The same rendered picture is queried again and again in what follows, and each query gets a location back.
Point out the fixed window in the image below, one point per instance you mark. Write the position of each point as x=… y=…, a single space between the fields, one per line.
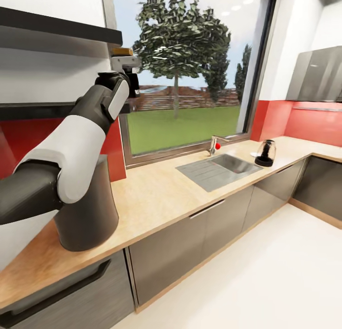
x=202 y=69

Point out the drop in sink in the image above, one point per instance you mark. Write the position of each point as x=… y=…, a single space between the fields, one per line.
x=217 y=171

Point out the electric kettle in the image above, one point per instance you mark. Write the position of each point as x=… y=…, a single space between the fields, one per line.
x=266 y=153

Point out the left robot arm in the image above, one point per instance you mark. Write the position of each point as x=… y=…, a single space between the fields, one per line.
x=59 y=170

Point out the dishwasher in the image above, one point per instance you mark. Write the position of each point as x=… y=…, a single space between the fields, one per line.
x=95 y=297

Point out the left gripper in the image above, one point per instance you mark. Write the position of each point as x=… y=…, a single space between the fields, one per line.
x=132 y=80

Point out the coffee maker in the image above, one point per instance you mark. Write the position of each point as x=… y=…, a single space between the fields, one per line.
x=94 y=218

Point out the bottle of coffee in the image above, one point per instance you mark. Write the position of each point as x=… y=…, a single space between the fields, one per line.
x=123 y=52

